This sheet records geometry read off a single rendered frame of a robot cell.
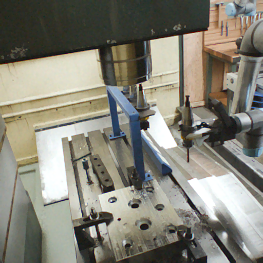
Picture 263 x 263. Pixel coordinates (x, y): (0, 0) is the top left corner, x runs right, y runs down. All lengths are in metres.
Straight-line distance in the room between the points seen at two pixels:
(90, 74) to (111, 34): 1.20
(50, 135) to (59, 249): 0.81
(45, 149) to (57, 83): 0.44
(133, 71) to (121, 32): 0.12
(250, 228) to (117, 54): 0.91
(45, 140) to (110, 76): 1.20
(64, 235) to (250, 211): 0.88
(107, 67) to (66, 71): 1.09
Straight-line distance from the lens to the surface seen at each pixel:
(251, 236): 1.27
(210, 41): 3.83
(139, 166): 1.15
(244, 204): 1.38
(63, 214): 1.56
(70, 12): 0.65
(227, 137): 1.06
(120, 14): 0.66
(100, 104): 1.92
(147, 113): 1.05
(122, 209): 0.96
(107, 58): 0.74
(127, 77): 0.74
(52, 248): 1.42
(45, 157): 1.81
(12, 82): 1.85
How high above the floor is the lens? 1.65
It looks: 28 degrees down
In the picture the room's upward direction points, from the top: 7 degrees counter-clockwise
